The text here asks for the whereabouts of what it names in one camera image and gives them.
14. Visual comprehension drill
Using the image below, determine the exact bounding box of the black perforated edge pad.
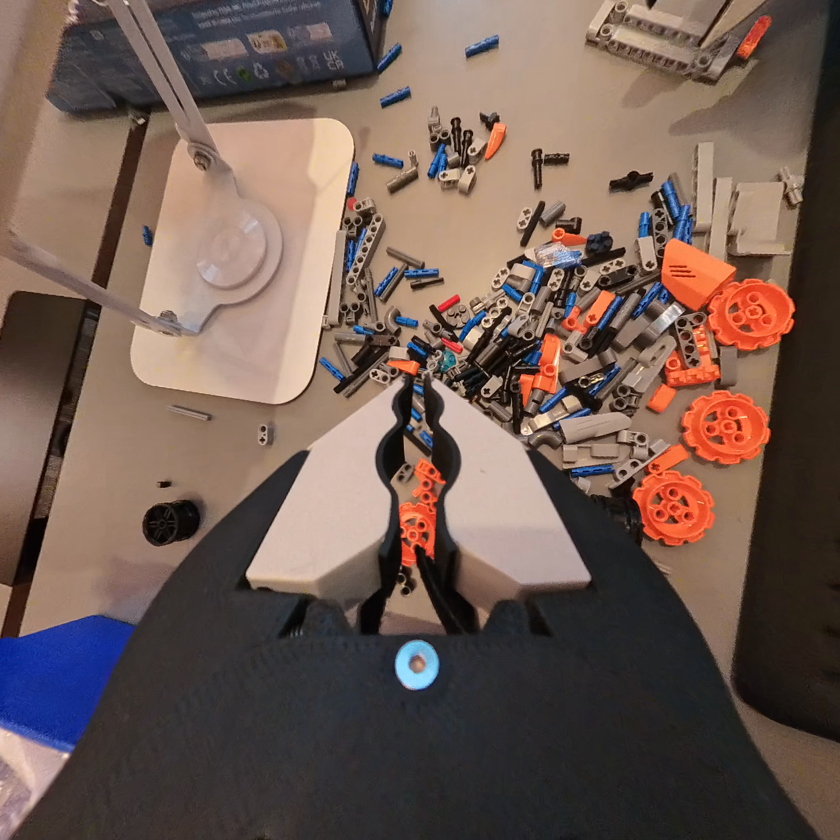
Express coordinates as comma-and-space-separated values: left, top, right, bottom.
730, 0, 840, 746

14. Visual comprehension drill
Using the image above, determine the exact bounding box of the orange thin holed piece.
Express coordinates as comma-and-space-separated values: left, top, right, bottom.
735, 14, 773, 61

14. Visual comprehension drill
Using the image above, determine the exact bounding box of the grey curved panel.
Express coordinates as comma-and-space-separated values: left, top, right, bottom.
730, 182, 793, 257

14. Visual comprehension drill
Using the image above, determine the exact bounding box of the orange gear wheel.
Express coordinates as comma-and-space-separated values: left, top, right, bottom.
397, 499, 439, 568
681, 390, 770, 466
632, 469, 716, 547
707, 279, 796, 352

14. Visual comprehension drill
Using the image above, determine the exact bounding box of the grey long flat bar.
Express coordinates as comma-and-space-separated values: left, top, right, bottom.
712, 177, 734, 263
696, 141, 716, 232

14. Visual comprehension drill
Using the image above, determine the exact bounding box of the white book stand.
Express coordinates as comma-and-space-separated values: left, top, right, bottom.
0, 0, 357, 406

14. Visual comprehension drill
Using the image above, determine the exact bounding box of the blue plastic bin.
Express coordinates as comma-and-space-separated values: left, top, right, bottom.
0, 616, 135, 756

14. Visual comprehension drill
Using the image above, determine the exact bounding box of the blue robot kit box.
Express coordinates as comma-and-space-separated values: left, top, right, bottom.
49, 0, 387, 112

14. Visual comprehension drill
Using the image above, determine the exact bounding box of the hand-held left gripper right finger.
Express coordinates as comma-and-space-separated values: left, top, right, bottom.
422, 379, 593, 634

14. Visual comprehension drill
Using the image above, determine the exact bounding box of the pile of small building pieces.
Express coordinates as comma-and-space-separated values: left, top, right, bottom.
320, 172, 742, 500

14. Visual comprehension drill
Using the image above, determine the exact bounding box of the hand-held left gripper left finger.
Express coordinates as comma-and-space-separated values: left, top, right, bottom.
245, 379, 414, 634

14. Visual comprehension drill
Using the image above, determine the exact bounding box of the clear plastic bag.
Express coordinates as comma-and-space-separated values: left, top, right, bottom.
0, 727, 73, 840

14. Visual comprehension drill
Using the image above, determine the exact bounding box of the black wheel hub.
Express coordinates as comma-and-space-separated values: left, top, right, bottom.
142, 499, 202, 547

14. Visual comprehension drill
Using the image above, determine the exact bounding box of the orange curved shell piece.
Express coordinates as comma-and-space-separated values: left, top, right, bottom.
659, 238, 737, 311

